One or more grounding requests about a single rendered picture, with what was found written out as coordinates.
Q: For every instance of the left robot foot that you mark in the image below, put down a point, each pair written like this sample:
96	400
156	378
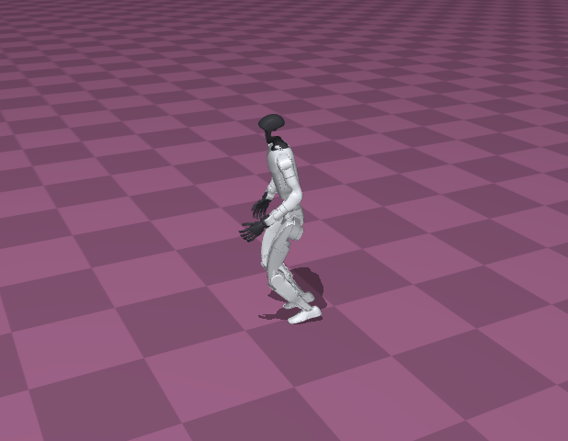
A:
302	315

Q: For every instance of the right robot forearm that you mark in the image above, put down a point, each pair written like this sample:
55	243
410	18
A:
271	190

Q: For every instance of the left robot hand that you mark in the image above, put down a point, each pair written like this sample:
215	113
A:
256	229

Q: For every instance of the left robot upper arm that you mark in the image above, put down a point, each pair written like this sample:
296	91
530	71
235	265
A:
286	167

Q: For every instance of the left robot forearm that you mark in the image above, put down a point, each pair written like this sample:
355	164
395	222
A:
286	207

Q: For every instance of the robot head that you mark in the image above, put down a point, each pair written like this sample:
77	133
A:
271	123

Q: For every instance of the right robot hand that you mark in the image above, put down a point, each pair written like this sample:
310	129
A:
260	205

